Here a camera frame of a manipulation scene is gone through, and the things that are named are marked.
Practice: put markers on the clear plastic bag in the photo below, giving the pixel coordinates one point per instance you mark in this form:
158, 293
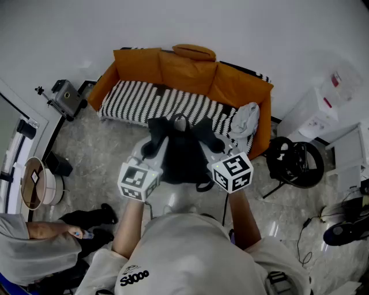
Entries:
343, 80

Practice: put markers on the person's left forearm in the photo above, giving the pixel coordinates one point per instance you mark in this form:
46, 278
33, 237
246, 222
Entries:
128, 227

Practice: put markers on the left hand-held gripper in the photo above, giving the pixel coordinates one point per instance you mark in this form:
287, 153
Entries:
135, 178

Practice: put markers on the white shelf unit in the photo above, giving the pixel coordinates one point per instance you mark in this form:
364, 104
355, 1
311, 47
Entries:
348, 155

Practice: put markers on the grey hard-shell suitcase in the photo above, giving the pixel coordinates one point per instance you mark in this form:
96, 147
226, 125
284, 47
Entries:
67, 98

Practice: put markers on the small black box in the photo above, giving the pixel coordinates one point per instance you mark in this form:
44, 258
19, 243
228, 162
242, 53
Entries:
59, 164

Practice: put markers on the black cylinder device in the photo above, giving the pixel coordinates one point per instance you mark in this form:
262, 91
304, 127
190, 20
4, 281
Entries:
26, 129

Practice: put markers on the black white patterned blanket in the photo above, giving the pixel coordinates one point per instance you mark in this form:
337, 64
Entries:
135, 101

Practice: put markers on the black selfie stick tripod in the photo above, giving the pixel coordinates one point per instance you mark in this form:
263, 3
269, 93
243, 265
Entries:
43, 95

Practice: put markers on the person's light grey shirt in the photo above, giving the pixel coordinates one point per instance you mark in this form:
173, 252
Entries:
190, 253

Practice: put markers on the crumpled white cloth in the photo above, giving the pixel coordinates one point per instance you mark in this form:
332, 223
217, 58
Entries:
245, 121

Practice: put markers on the clear plastic bottle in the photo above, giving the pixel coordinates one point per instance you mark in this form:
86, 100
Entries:
86, 235

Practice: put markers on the small orange pillow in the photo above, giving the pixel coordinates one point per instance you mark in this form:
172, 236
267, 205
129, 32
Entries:
194, 52

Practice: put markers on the black round folding frame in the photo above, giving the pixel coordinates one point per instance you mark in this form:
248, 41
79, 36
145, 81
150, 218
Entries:
315, 161

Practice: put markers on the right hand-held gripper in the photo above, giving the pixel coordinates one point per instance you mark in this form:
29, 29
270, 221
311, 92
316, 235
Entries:
233, 173

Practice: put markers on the person's right forearm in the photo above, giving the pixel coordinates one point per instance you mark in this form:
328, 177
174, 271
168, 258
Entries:
243, 221

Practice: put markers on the orange sofa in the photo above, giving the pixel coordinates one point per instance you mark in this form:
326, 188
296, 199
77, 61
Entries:
101, 86

